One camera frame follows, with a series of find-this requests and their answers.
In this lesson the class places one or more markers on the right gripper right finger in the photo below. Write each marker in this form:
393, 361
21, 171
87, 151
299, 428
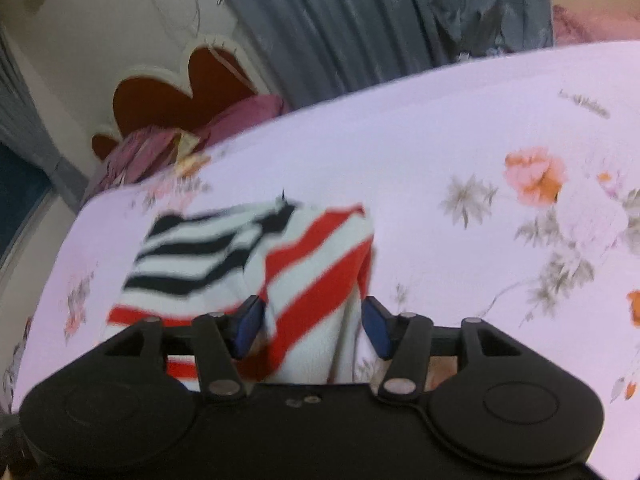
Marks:
405, 342

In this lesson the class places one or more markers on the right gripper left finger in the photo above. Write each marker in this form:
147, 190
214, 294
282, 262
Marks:
218, 340

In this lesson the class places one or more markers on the striped knit children's sweater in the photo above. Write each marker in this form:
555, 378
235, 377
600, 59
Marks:
310, 265

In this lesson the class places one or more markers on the pink floral bed sheet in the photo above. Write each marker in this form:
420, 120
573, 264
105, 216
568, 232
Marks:
504, 196

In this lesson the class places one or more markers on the magenta pillow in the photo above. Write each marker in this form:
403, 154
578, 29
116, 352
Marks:
239, 117

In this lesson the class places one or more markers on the dark window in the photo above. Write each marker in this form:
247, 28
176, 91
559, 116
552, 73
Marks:
22, 188

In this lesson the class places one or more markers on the red heart-shaped headboard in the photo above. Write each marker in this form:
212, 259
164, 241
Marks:
214, 73

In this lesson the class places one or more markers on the blue-grey window curtain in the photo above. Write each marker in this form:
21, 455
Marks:
23, 131

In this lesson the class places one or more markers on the pink bedding on far bed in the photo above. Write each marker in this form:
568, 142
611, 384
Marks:
587, 27

